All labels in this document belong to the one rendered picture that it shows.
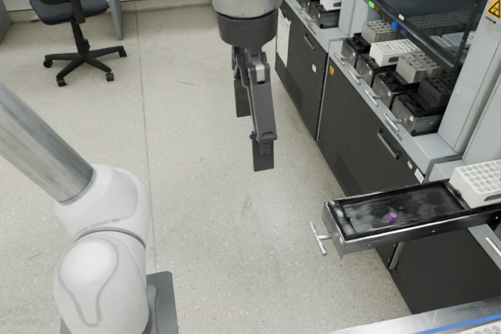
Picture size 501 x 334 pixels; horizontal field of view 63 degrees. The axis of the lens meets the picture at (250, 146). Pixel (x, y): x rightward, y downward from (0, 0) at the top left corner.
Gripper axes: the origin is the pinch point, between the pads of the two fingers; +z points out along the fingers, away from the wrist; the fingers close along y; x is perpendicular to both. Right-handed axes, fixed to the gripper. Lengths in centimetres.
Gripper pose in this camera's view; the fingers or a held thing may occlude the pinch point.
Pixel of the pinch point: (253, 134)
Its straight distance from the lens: 64.0
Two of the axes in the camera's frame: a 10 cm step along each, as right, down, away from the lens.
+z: 0.4, 7.6, 6.5
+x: 9.8, -1.7, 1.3
